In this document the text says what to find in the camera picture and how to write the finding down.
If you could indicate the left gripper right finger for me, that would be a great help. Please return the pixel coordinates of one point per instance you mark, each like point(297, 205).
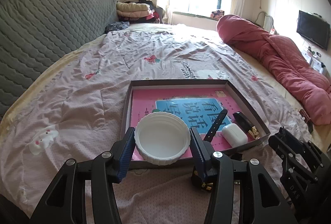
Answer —
point(260, 199)

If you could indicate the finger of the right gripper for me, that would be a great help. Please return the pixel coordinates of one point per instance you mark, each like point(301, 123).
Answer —
point(307, 179)
point(303, 157)

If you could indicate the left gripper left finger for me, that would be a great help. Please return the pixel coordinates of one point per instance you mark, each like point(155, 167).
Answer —
point(64, 199)

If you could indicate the black and yellow wristwatch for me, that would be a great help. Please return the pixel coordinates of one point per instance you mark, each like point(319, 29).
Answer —
point(214, 125)

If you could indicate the white earbuds case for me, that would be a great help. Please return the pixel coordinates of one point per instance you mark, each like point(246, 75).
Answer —
point(234, 135)

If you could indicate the black and gold lipstick box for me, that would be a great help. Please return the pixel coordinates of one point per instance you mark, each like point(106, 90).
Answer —
point(246, 125)

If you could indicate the white plastic jar lid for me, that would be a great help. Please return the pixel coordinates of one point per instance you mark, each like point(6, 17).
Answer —
point(162, 138)

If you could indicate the pink patterned bed sheet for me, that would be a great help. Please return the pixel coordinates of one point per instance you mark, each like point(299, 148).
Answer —
point(78, 114)

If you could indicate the red quilted duvet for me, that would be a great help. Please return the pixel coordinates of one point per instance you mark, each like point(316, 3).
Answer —
point(281, 57)

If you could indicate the black flat television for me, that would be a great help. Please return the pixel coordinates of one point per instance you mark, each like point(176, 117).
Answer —
point(314, 29)

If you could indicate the folded clothes pile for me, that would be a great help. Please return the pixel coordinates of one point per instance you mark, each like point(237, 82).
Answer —
point(143, 11)

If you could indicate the grey quilted headboard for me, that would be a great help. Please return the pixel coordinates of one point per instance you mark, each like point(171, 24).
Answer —
point(37, 33)

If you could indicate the white metal chair frame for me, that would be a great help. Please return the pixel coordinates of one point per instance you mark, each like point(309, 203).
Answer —
point(265, 21)

